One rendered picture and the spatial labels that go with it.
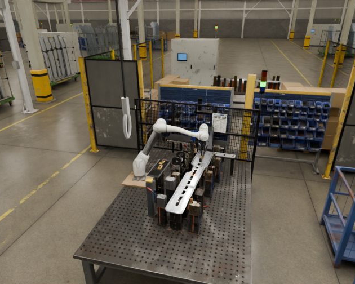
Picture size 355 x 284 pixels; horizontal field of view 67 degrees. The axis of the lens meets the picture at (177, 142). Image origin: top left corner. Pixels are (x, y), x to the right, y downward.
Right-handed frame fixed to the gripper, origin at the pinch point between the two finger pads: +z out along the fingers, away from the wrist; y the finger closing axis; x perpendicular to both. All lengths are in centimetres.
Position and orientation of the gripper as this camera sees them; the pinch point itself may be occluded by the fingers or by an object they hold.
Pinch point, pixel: (202, 153)
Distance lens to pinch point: 359.8
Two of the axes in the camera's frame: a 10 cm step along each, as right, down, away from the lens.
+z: 0.0, 9.1, 4.2
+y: 9.5, 1.3, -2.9
